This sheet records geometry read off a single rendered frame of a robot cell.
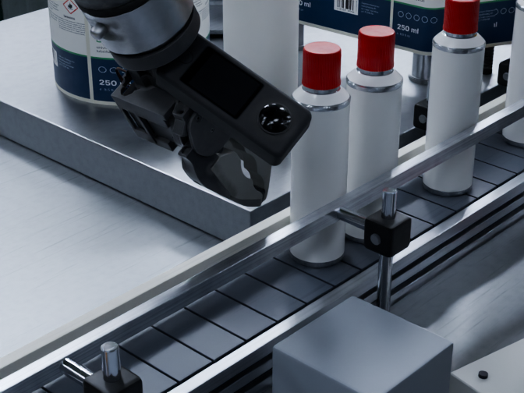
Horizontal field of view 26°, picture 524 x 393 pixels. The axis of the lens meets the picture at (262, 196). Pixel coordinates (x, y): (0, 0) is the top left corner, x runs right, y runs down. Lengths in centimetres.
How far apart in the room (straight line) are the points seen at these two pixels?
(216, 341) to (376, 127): 25
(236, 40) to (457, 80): 30
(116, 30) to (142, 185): 47
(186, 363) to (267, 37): 49
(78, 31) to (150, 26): 58
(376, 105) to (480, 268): 23
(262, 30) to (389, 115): 30
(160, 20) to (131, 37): 2
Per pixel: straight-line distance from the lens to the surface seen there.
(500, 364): 99
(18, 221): 125
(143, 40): 81
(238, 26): 130
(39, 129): 138
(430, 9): 143
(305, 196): 101
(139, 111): 89
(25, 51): 159
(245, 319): 97
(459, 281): 114
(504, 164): 126
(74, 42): 139
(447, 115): 114
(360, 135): 104
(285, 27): 130
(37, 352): 90
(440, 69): 113
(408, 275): 109
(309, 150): 99
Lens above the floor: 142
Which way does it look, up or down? 28 degrees down
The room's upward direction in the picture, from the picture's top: straight up
